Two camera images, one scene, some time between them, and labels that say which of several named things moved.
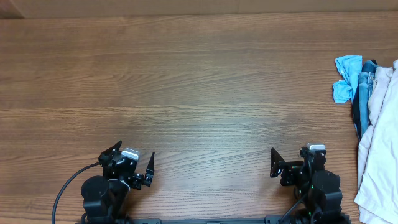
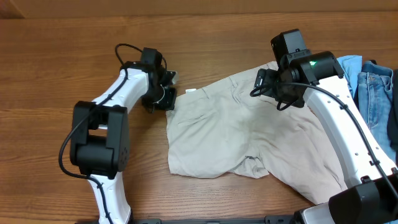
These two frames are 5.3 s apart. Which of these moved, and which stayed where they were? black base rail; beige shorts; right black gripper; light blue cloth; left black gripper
Moved: beige shorts; left black gripper; right black gripper
Stayed: black base rail; light blue cloth
